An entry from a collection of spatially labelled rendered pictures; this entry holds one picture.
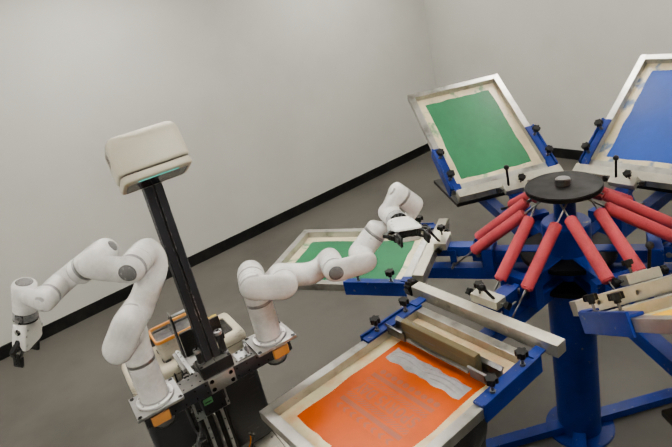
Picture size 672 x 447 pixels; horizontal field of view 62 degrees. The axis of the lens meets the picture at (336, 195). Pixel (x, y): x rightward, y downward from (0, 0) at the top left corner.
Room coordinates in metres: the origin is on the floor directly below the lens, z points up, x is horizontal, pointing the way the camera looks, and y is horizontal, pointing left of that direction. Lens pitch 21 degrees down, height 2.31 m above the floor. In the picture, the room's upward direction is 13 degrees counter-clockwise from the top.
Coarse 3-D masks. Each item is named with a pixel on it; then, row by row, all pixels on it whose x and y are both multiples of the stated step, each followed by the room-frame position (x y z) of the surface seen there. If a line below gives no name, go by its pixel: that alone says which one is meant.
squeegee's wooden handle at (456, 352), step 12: (408, 324) 1.79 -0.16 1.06; (408, 336) 1.79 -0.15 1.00; (420, 336) 1.74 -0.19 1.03; (432, 336) 1.69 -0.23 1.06; (432, 348) 1.69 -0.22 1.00; (444, 348) 1.64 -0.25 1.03; (456, 348) 1.59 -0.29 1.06; (468, 348) 1.58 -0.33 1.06; (456, 360) 1.60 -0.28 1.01; (468, 360) 1.55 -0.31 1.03; (480, 360) 1.54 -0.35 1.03
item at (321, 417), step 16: (384, 352) 1.79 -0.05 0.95; (416, 352) 1.75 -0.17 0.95; (368, 368) 1.72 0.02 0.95; (384, 368) 1.70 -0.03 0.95; (400, 368) 1.68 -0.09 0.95; (352, 384) 1.66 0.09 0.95; (320, 400) 1.61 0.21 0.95; (304, 416) 1.55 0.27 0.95; (320, 416) 1.53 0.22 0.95; (336, 416) 1.52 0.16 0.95; (320, 432) 1.46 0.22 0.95; (336, 432) 1.44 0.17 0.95
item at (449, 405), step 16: (448, 368) 1.63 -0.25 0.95; (416, 384) 1.58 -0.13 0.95; (464, 384) 1.53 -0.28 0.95; (480, 384) 1.51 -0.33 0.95; (448, 400) 1.47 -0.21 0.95; (464, 400) 1.46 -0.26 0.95; (432, 416) 1.42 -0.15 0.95; (448, 416) 1.40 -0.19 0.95; (352, 432) 1.43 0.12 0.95; (368, 432) 1.41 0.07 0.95; (416, 432) 1.37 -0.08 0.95
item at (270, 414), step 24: (432, 312) 1.93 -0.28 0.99; (384, 336) 1.87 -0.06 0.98; (480, 336) 1.72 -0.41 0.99; (336, 360) 1.77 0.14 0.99; (312, 384) 1.67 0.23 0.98; (264, 408) 1.59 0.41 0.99; (288, 408) 1.60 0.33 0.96; (480, 408) 1.37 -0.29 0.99; (288, 432) 1.45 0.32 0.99; (456, 432) 1.30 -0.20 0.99
